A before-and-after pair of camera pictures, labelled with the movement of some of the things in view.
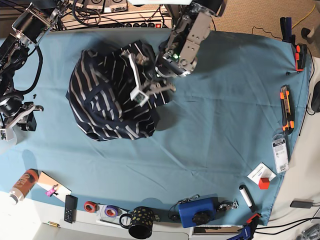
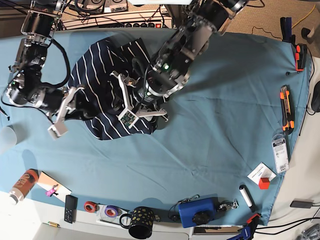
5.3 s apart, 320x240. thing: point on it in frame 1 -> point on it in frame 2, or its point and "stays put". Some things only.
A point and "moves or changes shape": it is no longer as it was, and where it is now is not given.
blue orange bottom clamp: (248, 229) stays put
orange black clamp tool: (301, 50) stays put
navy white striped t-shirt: (115, 91) moves or changes shape
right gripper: (142, 93) -> (141, 110)
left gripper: (12, 110) -> (56, 100)
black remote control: (70, 209) stays put
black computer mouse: (315, 97) stays put
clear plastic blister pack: (280, 146) stays put
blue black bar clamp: (286, 26) stays put
